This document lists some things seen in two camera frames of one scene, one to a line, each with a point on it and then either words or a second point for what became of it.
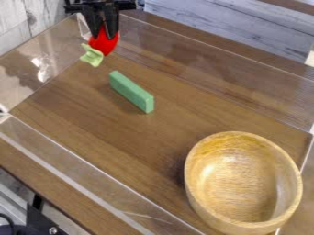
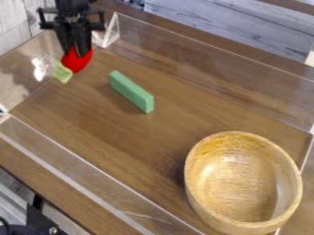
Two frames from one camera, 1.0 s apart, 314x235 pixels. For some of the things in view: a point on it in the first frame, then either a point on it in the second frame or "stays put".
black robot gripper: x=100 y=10 to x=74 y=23
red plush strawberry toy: x=102 y=43 to x=76 y=63
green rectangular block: x=131 y=92 stays put
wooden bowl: x=243 y=182 stays put
